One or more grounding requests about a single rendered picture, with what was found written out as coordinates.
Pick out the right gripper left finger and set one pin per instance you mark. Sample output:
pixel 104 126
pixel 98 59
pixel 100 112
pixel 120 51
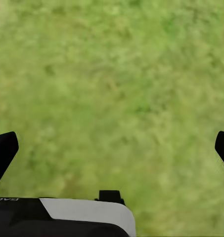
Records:
pixel 8 148

